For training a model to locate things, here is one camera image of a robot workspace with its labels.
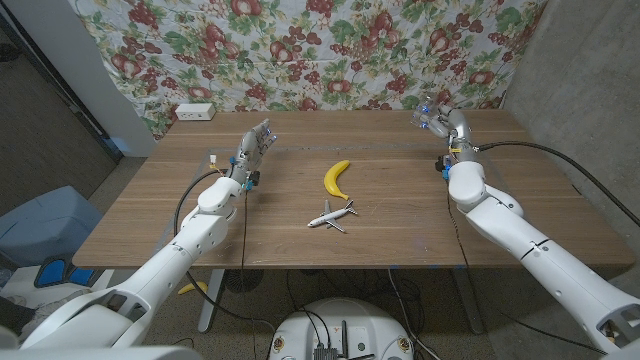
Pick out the white table leg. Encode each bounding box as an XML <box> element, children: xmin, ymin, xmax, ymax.
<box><xmin>197</xmin><ymin>268</ymin><xmax>227</xmax><ymax>334</ymax></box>

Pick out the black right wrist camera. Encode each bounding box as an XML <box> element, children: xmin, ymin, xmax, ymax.
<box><xmin>434</xmin><ymin>154</ymin><xmax>453</xmax><ymax>181</ymax></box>

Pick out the floral fruit print backdrop cloth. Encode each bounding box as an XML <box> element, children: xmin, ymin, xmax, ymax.
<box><xmin>67</xmin><ymin>0</ymin><xmax>549</xmax><ymax>141</ymax></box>

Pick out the round black fan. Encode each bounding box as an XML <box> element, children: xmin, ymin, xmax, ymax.
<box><xmin>223</xmin><ymin>268</ymin><xmax>265</xmax><ymax>294</ymax></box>

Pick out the grey table leg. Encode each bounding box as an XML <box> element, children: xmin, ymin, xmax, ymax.
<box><xmin>452</xmin><ymin>268</ymin><xmax>486</xmax><ymax>335</ymax></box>

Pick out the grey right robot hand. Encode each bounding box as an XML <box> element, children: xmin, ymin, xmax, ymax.
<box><xmin>417</xmin><ymin>105</ymin><xmax>477</xmax><ymax>164</ymax></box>

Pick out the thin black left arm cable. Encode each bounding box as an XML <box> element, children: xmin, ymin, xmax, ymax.
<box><xmin>238</xmin><ymin>188</ymin><xmax>256</xmax><ymax>360</ymax></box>

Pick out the grey floor cable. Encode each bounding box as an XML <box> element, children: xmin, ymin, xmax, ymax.
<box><xmin>387</xmin><ymin>267</ymin><xmax>442</xmax><ymax>360</ymax></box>

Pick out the blue and black pedal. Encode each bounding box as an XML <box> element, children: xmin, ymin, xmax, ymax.
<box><xmin>33</xmin><ymin>254</ymin><xmax>99</xmax><ymax>290</ymax></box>

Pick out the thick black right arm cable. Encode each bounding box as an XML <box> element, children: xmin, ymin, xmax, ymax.
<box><xmin>473</xmin><ymin>140</ymin><xmax>640</xmax><ymax>228</ymax></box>

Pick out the yellow object under table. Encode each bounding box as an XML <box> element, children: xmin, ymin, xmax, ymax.
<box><xmin>177</xmin><ymin>280</ymin><xmax>209</xmax><ymax>296</ymax></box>

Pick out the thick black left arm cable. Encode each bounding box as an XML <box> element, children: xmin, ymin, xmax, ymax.
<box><xmin>172</xmin><ymin>168</ymin><xmax>276</xmax><ymax>334</ymax></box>

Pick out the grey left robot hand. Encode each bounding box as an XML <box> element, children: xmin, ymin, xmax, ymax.
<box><xmin>227</xmin><ymin>118</ymin><xmax>278</xmax><ymax>186</ymax></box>

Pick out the white power strip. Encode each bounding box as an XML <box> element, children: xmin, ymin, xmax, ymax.
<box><xmin>174</xmin><ymin>102</ymin><xmax>217</xmax><ymax>122</ymax></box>

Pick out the yellow toy banana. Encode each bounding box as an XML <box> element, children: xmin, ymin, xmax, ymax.
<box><xmin>323</xmin><ymin>159</ymin><xmax>352</xmax><ymax>201</ymax></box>

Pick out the blue-grey plastic bin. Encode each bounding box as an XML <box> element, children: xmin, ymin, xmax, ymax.
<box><xmin>0</xmin><ymin>185</ymin><xmax>104</xmax><ymax>269</ymax></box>

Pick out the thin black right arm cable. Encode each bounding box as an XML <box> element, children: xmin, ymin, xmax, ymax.
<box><xmin>444</xmin><ymin>182</ymin><xmax>599</xmax><ymax>356</ymax></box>

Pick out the white robot torso base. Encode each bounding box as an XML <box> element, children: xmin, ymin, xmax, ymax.
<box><xmin>267</xmin><ymin>298</ymin><xmax>415</xmax><ymax>360</ymax></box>

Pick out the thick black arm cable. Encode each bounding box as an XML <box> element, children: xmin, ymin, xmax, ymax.
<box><xmin>473</xmin><ymin>140</ymin><xmax>640</xmax><ymax>228</ymax></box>
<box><xmin>172</xmin><ymin>168</ymin><xmax>276</xmax><ymax>334</ymax></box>

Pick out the clear glass salt shaker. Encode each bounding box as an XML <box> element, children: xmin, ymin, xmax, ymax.
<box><xmin>410</xmin><ymin>94</ymin><xmax>440</xmax><ymax>129</ymax></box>

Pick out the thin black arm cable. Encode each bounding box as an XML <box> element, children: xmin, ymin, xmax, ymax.
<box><xmin>444</xmin><ymin>182</ymin><xmax>599</xmax><ymax>356</ymax></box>
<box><xmin>238</xmin><ymin>188</ymin><xmax>256</xmax><ymax>360</ymax></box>

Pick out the white toy airplane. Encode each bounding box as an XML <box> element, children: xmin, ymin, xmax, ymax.
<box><xmin>306</xmin><ymin>199</ymin><xmax>359</xmax><ymax>234</ymax></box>

